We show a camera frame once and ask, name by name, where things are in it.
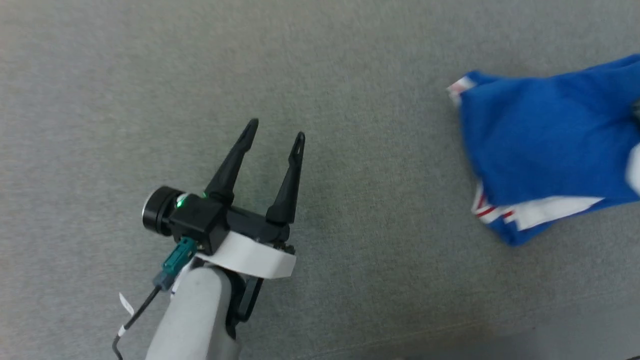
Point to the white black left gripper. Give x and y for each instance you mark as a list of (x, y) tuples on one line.
[(250, 250)]

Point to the blue white red-striped garment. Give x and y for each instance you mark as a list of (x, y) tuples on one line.
[(540, 145)]

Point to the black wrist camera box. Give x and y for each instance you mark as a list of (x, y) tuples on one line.
[(192, 220)]

